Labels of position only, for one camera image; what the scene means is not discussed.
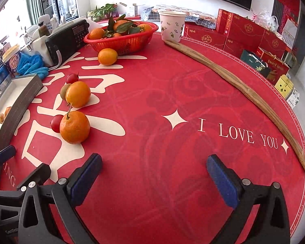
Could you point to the green potted plant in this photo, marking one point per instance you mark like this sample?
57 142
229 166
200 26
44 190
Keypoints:
104 11

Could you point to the small smooth orange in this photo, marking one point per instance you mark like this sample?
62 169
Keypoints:
78 94
108 57

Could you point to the red plastic basket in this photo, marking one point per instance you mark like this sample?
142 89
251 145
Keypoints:
122 44

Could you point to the red gift box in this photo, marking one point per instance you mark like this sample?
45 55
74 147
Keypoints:
244 26
204 36
221 20
240 48
275 42

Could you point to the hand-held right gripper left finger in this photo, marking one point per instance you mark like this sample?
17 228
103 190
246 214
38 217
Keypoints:
87 180

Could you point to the red cherry tomato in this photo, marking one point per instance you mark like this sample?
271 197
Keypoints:
56 123
71 78

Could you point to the blue rubber gloves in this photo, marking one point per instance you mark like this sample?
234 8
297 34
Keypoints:
30 64

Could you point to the grey cardboard box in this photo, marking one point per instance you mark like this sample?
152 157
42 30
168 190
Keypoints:
22 99

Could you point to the red Sweet gift bag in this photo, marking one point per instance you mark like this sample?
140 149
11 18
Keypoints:
275 66

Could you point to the white printed carton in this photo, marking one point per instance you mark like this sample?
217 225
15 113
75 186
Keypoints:
292 97

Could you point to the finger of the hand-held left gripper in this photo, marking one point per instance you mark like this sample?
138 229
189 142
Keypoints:
5 155
39 174

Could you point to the physalis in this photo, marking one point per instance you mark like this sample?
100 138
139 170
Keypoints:
0 118
7 112

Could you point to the round red printed table mat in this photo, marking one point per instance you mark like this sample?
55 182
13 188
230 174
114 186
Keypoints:
155 157

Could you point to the yellow carton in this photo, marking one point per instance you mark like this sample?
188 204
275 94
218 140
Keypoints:
283 86

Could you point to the mandarin with stem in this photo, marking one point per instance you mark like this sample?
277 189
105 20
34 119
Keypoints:
75 128

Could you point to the brown capped bottle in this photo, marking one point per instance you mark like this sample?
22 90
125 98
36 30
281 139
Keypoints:
43 29

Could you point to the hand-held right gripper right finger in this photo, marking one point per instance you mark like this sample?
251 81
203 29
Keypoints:
222 180

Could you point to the purple milk tea cup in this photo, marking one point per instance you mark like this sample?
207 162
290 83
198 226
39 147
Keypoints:
12 61

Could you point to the wooden back scratcher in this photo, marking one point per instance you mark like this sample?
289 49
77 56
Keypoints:
244 86

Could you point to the dark green gift bag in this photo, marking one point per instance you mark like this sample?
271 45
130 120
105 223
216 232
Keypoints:
254 62

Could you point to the white leaf print paper cup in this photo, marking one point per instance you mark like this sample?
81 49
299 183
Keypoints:
171 28

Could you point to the wall calendar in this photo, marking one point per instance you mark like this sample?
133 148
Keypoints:
289 33

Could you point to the brown longan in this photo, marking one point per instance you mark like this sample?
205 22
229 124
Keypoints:
63 91

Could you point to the small white carton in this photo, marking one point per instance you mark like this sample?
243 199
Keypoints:
131 10

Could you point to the black radio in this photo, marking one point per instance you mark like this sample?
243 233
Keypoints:
66 40

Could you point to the pile of leafy mandarins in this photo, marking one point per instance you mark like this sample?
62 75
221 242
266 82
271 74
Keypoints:
96 33

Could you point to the clear plastic bag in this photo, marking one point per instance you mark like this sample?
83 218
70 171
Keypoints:
265 20

